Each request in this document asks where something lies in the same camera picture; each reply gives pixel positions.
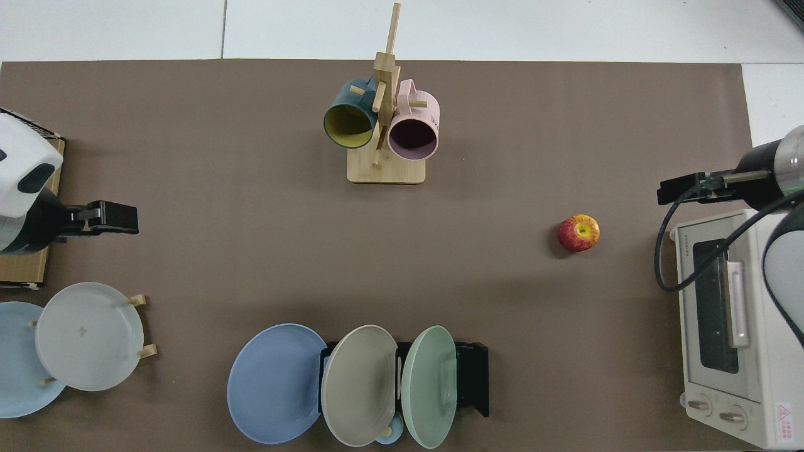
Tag red yellow apple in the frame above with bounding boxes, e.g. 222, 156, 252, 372
557, 214, 600, 253

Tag wooden plate rack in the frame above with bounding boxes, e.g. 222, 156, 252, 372
28, 294, 158, 385

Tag light grey plate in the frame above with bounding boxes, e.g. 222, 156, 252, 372
35, 282, 144, 392

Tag pale blue plate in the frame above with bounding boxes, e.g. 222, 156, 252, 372
0, 301, 67, 419

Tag black dish rack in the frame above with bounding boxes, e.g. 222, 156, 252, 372
319, 341, 490, 418

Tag beige plate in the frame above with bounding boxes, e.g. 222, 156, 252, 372
320, 325, 399, 448

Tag green plate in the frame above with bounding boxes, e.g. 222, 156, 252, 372
401, 325, 458, 449

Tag brown table cloth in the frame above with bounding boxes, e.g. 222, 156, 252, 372
0, 60, 754, 452

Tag dark grey background object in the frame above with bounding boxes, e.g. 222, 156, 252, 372
774, 0, 804, 31

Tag pale toaster oven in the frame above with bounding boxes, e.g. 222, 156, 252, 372
669, 209, 804, 450

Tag dark teal mug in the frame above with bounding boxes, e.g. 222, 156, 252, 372
323, 77, 379, 149

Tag wooden cup stand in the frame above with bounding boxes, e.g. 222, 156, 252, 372
347, 3, 428, 185

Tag pink mug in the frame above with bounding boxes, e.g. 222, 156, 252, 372
388, 79, 440, 160

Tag small blue round thing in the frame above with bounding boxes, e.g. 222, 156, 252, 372
375, 414, 405, 445

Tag wire basket with wooden floor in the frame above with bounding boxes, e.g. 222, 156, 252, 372
0, 108, 66, 291

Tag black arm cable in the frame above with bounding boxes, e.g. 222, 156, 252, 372
654, 182, 804, 293

